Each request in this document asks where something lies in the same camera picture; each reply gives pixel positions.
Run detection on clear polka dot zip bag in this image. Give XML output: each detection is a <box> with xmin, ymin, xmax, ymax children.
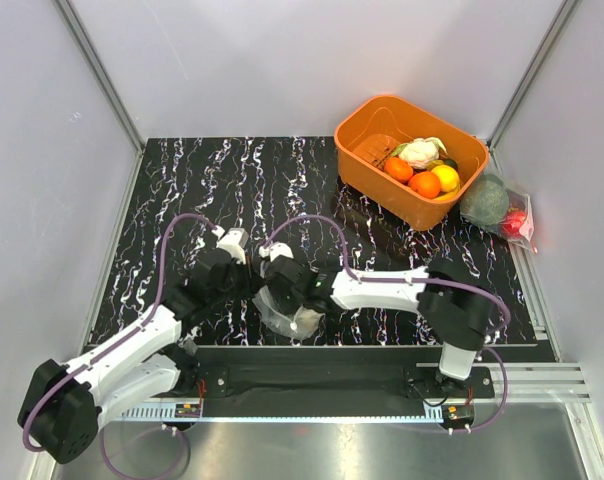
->
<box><xmin>253</xmin><ymin>287</ymin><xmax>325</xmax><ymax>340</ymax></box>

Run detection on fake orange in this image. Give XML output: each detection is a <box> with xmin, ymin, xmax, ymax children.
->
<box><xmin>383</xmin><ymin>157</ymin><xmax>414</xmax><ymax>184</ymax></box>
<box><xmin>408</xmin><ymin>171</ymin><xmax>441</xmax><ymax>200</ymax></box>

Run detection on yellow fake lemon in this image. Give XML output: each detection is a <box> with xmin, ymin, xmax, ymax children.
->
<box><xmin>431</xmin><ymin>164</ymin><xmax>461</xmax><ymax>194</ymax></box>

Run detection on yellow fake bananas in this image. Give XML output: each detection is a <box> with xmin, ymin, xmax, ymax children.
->
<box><xmin>427</xmin><ymin>160</ymin><xmax>461</xmax><ymax>201</ymax></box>

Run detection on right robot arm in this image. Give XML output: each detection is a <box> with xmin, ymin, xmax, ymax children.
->
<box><xmin>254</xmin><ymin>255</ymin><xmax>494</xmax><ymax>397</ymax></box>

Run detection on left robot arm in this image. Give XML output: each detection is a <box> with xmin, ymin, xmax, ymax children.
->
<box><xmin>17</xmin><ymin>246</ymin><xmax>255</xmax><ymax>464</ymax></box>

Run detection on fake orange in basket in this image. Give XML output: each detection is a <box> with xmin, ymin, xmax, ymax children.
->
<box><xmin>383</xmin><ymin>157</ymin><xmax>414</xmax><ymax>184</ymax></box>

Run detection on white fake cauliflower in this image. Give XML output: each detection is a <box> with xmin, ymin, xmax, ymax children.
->
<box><xmin>397</xmin><ymin>137</ymin><xmax>447</xmax><ymax>170</ymax></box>

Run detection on dark green fake avocado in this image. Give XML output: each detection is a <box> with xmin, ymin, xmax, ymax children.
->
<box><xmin>443</xmin><ymin>158</ymin><xmax>458</xmax><ymax>170</ymax></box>

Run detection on green fake melon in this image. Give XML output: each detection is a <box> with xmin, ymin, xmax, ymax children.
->
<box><xmin>460</xmin><ymin>179</ymin><xmax>510</xmax><ymax>226</ymax></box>

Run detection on red fake apple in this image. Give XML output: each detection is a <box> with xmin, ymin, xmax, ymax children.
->
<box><xmin>501</xmin><ymin>210</ymin><xmax>527</xmax><ymax>238</ymax></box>

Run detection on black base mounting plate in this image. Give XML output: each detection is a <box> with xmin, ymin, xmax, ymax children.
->
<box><xmin>116</xmin><ymin>344</ymin><xmax>496</xmax><ymax>419</ymax></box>

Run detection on orange plastic basket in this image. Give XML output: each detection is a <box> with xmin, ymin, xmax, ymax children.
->
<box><xmin>334</xmin><ymin>95</ymin><xmax>489</xmax><ymax>230</ymax></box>

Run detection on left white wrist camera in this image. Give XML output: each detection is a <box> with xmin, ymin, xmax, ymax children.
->
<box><xmin>212</xmin><ymin>226</ymin><xmax>248</xmax><ymax>265</ymax></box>

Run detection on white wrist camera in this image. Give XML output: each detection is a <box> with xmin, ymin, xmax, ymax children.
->
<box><xmin>212</xmin><ymin>226</ymin><xmax>248</xmax><ymax>265</ymax></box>
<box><xmin>258</xmin><ymin>242</ymin><xmax>294</xmax><ymax>262</ymax></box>

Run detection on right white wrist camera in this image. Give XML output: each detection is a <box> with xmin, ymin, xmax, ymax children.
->
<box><xmin>258</xmin><ymin>242</ymin><xmax>294</xmax><ymax>262</ymax></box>

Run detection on slotted cable duct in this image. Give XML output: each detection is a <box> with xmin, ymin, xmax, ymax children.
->
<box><xmin>116</xmin><ymin>400</ymin><xmax>443</xmax><ymax>425</ymax></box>

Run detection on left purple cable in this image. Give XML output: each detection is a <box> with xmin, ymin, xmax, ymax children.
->
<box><xmin>21</xmin><ymin>213</ymin><xmax>221</xmax><ymax>454</ymax></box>

